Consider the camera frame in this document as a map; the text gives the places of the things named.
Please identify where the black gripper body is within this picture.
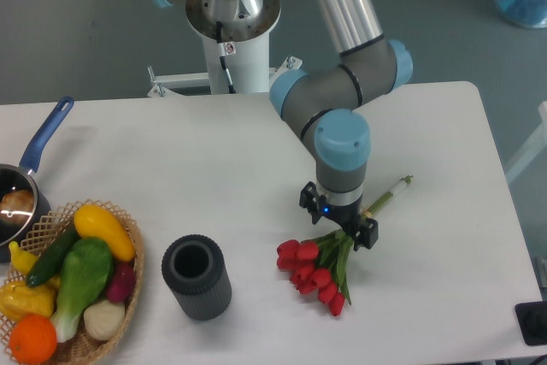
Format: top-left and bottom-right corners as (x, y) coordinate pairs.
(299, 181), (362, 237)

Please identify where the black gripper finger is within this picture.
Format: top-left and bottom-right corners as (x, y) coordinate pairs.
(352, 217), (379, 251)

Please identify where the red tulip bouquet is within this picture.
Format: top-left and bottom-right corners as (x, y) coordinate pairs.
(277, 175), (414, 317)

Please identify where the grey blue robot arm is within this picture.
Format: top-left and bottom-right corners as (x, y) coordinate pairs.
(150, 0), (413, 249)

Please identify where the dark grey ribbed vase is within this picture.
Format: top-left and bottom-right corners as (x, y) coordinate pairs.
(162, 234), (232, 321)

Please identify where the black device at edge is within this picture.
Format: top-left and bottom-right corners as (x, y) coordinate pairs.
(515, 301), (546, 346)

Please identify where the purple red radish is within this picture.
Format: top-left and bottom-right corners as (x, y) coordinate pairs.
(105, 262), (137, 303)

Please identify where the yellow squash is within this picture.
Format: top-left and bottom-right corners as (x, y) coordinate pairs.
(74, 203), (136, 262)

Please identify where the green bok choy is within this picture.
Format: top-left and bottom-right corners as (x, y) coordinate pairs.
(50, 238), (114, 344)

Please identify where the white garlic bulb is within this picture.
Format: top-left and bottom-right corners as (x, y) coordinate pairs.
(84, 300), (125, 341)

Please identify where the woven wicker basket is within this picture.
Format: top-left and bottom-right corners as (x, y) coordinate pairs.
(0, 198), (145, 365)

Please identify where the green cucumber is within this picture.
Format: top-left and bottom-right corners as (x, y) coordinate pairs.
(26, 225), (80, 287)

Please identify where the yellow banana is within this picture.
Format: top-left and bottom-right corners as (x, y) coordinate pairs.
(9, 241), (38, 275)

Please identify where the brown bread roll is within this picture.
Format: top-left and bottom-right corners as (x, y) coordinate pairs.
(1, 190), (34, 227)

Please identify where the orange fruit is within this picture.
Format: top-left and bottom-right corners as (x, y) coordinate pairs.
(9, 315), (57, 364)

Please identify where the yellow bell pepper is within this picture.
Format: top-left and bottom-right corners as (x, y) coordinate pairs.
(1, 280), (56, 322)

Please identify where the white frame at right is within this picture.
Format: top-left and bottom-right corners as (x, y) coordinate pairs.
(504, 102), (546, 185)

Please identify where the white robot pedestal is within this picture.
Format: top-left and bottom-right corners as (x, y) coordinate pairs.
(148, 0), (303, 97)

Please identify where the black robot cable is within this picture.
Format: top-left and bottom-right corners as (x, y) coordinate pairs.
(215, 21), (237, 94)

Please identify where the blue handled saucepan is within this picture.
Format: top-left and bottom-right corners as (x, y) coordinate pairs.
(1, 97), (74, 263)

